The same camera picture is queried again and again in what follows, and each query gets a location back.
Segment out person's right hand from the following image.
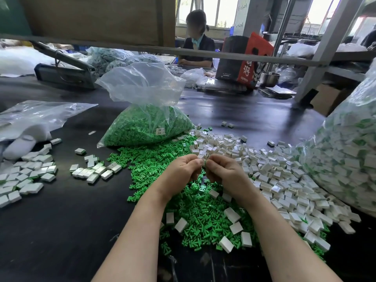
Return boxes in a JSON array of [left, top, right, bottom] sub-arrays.
[[204, 153, 263, 204]]

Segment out person's left hand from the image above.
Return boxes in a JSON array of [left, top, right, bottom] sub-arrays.
[[150, 154, 204, 201]]

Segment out pile of green parts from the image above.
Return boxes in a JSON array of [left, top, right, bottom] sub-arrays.
[[107, 133, 329, 259]]

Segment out pile of white plastic caps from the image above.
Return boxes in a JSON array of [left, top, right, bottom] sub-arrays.
[[160, 124, 362, 253]]

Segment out pile of assembled white pieces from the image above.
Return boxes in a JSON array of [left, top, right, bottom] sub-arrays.
[[0, 138, 62, 208]]

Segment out person's right forearm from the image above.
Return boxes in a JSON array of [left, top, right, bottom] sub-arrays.
[[246, 190, 343, 282]]

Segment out person's left forearm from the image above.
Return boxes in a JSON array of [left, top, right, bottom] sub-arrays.
[[92, 191, 174, 282]]

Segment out bag of green clips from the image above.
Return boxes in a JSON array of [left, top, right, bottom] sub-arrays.
[[96, 61, 195, 148]]

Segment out large bag of white caps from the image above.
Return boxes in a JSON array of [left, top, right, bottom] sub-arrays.
[[301, 58, 376, 218]]

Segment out clear bag of pale parts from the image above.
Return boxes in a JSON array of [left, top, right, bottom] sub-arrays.
[[87, 47, 180, 75]]

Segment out white paper sheets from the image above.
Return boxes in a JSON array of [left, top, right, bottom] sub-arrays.
[[259, 85, 297, 99]]

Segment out crumpled white plastic bag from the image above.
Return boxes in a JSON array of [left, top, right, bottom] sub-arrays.
[[180, 67, 210, 88]]

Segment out metal bowl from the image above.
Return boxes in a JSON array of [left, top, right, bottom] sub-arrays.
[[261, 71, 281, 88]]

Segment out black and red box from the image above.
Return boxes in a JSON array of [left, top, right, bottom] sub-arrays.
[[215, 32, 275, 87]]

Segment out cardboard box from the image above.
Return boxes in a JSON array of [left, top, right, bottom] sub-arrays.
[[310, 84, 351, 117]]

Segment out black table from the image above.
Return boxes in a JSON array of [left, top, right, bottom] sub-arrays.
[[0, 56, 376, 282]]

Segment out empty clear plastic bag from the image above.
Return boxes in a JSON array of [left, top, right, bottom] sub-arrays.
[[0, 101, 99, 163]]

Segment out white bags on shelf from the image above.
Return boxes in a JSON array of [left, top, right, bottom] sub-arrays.
[[288, 43, 366, 58]]

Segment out brown board panel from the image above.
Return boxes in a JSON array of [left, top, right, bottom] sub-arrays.
[[0, 0, 176, 45]]

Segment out white plastic sheet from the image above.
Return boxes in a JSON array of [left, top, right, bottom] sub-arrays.
[[0, 45, 55, 78]]

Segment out grey metal shelf frame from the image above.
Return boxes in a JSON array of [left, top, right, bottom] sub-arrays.
[[0, 0, 376, 105]]

